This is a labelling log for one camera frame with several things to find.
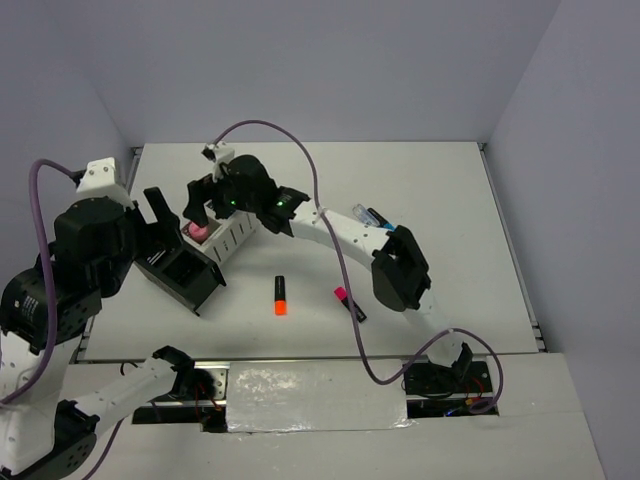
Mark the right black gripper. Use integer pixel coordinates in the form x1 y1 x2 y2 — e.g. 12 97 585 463
184 169 260 228

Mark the pink capped marker bottle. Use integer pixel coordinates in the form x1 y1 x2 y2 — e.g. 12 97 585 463
186 222 210 244

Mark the blue capped pen pack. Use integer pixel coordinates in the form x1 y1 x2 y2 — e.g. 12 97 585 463
352 203 395 231

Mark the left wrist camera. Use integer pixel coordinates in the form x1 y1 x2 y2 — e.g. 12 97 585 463
76 157 134 208

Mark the white mesh organizer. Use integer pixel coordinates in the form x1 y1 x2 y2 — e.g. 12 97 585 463
181 208 259 267

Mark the pink highlighter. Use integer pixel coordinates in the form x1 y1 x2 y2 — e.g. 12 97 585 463
334 287 367 323

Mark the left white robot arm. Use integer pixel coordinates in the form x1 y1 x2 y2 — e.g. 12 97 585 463
1 187 196 479

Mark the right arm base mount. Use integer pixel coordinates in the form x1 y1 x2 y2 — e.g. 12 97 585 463
400 344 498 419

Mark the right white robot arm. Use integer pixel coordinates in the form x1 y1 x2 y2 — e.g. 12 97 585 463
183 149 472 391

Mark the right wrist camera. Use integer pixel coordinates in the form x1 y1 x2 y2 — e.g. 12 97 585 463
201 141 235 181

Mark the silver foil cover plate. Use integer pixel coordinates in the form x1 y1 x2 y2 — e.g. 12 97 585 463
226 360 411 433

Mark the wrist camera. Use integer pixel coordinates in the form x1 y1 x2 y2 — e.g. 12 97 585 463
76 157 134 208
201 141 235 181

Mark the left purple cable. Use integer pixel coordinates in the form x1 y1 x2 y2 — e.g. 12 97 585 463
0 158 121 480

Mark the black mesh organizer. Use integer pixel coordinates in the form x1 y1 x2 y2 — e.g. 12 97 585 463
135 243 226 316

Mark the orange highlighter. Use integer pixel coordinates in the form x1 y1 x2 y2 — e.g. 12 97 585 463
274 275 288 316

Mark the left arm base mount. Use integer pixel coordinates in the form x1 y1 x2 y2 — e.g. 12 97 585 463
132 346 229 433

